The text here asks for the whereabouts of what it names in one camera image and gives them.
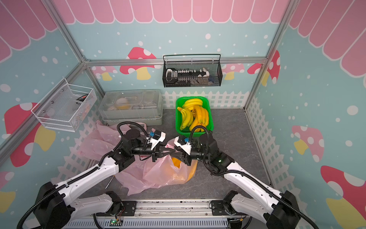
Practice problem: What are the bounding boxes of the yellow handle screwdriver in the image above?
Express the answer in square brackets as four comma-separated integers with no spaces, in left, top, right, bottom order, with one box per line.
[105,176,115,189]

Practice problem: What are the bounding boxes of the pink plastic bag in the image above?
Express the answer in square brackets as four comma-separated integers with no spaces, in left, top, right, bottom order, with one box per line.
[115,156,197,196]

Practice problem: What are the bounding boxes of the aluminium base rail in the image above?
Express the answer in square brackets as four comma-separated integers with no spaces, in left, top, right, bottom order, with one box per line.
[66,199,251,229]

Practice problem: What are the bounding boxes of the bananas in green basket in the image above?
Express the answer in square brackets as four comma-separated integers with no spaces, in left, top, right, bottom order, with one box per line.
[176,98,210,133]

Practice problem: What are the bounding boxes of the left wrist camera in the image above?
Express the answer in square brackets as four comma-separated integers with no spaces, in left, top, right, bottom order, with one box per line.
[148,130,166,150]

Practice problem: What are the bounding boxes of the green plastic basket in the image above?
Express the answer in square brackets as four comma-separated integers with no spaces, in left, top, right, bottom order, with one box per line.
[175,96,214,136]

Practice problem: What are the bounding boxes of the pink plastic bags pile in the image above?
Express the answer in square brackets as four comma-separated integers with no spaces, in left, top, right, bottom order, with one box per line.
[75,119,149,162]

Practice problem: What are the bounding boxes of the yellow banana bunch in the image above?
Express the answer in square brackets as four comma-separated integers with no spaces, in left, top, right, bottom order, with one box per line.
[172,157,182,169]

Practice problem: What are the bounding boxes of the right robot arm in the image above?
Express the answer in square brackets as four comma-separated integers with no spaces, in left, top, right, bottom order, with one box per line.
[174,129,318,229]

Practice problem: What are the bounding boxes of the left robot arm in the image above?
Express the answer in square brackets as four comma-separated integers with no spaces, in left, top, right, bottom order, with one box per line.
[17,121,175,229]

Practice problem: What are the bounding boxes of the white wire mesh basket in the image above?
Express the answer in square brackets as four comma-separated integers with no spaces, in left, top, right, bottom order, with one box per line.
[31,79,97,132]

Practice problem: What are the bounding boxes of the black wire mesh basket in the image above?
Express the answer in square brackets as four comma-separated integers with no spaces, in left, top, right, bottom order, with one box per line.
[162,54,223,87]

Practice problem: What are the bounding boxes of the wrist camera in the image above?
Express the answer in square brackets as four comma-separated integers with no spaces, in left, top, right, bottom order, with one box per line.
[174,135,192,155]
[148,130,166,150]

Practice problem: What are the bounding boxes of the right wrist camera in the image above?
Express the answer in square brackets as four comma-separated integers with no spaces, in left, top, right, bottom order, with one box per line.
[174,135,192,155]

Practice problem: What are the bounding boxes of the clear plastic storage box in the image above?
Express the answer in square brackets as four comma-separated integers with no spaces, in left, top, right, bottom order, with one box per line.
[98,90,163,126]

